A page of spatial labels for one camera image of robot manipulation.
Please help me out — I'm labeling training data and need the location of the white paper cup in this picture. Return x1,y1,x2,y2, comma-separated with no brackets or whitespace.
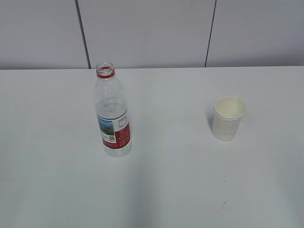
212,96,245,142

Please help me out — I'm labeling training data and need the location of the clear water bottle red label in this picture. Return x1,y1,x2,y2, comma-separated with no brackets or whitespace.
94,62,132,158

